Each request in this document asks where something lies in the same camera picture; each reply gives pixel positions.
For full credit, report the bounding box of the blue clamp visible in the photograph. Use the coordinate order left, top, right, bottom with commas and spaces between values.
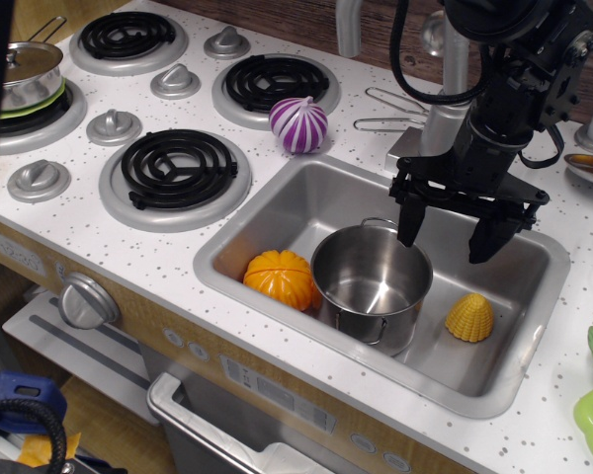
0, 371, 67, 439

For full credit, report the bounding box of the steel pot with lid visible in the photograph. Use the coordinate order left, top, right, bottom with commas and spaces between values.
0, 16, 67, 119

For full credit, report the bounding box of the black cable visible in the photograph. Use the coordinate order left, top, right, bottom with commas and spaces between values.
0, 397, 68, 468

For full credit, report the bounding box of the grey spout pipe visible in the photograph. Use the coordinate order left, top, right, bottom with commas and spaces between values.
335, 0, 363, 58

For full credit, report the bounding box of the grey faucet handle knob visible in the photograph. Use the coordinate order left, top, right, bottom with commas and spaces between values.
421, 10, 446, 57

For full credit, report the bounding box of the black back left burner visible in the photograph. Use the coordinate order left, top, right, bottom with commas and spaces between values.
79, 12, 177, 59

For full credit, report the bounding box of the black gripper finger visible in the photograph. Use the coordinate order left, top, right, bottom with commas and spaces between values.
468, 218, 517, 264
397, 193, 427, 247

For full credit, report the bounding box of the orange toy pumpkin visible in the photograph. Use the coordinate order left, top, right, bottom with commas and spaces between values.
243, 250, 322, 312

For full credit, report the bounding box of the purple white toy onion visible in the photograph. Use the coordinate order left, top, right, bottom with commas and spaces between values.
269, 96, 328, 154

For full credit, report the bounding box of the grey oven door handle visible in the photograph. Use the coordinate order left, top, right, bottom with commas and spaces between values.
147, 372, 328, 473

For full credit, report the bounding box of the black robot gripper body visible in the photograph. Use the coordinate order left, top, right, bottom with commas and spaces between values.
389, 91, 549, 232

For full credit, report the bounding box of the black front right burner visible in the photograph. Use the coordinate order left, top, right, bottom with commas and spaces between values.
121, 129, 240, 210

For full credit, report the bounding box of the yellow toy corn piece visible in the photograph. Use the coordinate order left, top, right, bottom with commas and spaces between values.
445, 293, 494, 343

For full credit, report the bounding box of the black burner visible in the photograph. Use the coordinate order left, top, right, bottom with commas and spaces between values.
224, 54, 330, 113
121, 129, 240, 210
79, 12, 177, 59

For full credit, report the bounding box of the stainless steel pot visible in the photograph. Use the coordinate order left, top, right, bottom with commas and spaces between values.
310, 217, 433, 356

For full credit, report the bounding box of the wire whisk utensil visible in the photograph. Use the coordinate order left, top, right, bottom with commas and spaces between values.
353, 86, 429, 133

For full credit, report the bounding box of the grey stove knob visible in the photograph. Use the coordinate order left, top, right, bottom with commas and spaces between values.
86, 109, 142, 146
204, 26, 251, 60
150, 63, 201, 100
7, 160, 71, 203

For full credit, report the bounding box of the grey toy faucet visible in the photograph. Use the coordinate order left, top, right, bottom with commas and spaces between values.
384, 19, 469, 173

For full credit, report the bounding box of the black back right burner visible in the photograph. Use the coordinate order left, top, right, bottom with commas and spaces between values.
224, 54, 330, 113

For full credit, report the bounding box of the large grey oven dial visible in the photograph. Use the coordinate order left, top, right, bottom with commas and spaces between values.
58, 273, 121, 330

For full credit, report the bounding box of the front left burner ring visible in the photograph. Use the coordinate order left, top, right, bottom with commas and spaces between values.
0, 77, 89, 156

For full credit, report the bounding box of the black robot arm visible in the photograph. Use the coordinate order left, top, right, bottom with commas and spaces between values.
389, 1, 593, 264

